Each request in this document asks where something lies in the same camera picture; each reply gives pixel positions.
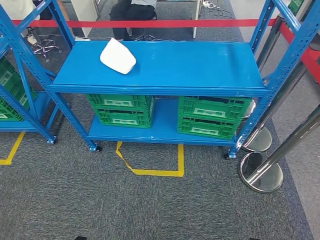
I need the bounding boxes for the red barrier belt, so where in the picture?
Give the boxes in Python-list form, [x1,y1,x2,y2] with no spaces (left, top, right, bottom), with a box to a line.
[11,18,277,29]
[278,22,320,84]

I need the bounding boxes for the steel frame table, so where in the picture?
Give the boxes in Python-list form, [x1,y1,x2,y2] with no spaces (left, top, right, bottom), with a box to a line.
[93,0,102,18]

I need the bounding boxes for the white mirror cover part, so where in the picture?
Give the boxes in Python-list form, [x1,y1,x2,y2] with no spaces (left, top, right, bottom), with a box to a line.
[100,37,137,75]

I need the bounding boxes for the blue metal shelf rack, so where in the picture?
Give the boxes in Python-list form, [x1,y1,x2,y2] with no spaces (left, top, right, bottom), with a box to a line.
[0,0,320,160]
[0,36,57,145]

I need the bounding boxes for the yellow floor tape outline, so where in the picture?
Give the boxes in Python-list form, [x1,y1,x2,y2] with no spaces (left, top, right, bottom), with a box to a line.
[0,131,26,166]
[115,141,185,178]

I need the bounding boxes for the black round stool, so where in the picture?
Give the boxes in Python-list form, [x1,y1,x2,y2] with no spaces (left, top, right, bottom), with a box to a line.
[134,11,158,42]
[26,28,63,63]

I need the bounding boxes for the green crate stack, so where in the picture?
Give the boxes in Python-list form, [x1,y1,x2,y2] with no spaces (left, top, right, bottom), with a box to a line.
[287,0,305,16]

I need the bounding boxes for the black floor cable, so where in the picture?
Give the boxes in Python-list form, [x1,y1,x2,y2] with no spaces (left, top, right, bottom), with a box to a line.
[210,0,236,20]

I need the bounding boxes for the white panel table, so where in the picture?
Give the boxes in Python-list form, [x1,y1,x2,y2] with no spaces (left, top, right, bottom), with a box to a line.
[70,0,202,39]

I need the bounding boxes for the silver metal pole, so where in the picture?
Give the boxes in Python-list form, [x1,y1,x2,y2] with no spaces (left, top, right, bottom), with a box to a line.
[246,104,320,185]
[242,61,307,149]

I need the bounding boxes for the person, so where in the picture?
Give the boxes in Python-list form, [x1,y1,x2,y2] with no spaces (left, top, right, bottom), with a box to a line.
[109,0,158,42]
[25,0,91,46]

